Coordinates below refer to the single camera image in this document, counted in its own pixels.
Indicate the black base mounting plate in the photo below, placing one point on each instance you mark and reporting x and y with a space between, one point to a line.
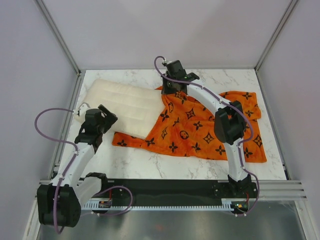
174 192

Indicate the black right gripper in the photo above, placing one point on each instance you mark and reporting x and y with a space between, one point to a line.
165 90

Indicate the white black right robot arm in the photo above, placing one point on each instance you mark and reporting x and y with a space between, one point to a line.
229 122

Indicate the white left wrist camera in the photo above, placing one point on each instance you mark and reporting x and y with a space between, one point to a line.
81 110

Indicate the orange black patterned pillowcase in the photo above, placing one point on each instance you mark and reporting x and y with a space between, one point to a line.
185 128

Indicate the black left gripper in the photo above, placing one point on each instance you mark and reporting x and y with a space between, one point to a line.
109 119

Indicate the white slotted cable duct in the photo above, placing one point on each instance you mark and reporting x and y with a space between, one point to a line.
98 205

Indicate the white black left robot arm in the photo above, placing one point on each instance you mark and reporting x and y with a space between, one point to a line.
60 202

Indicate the aluminium enclosure frame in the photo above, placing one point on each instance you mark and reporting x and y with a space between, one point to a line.
304 211

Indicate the cream white pillow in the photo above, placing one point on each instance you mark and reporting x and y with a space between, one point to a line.
136 108

